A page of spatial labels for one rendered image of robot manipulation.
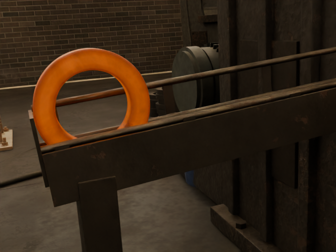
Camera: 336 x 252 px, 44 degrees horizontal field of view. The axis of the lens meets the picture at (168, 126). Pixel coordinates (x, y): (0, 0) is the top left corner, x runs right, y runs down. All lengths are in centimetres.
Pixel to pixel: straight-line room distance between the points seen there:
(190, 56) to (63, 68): 144
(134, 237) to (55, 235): 33
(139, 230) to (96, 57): 115
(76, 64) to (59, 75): 3
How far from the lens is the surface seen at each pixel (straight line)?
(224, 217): 162
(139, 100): 67
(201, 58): 202
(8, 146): 312
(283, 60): 86
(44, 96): 65
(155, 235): 166
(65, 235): 175
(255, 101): 73
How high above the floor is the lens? 79
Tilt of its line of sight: 14 degrees down
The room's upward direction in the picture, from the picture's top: 4 degrees counter-clockwise
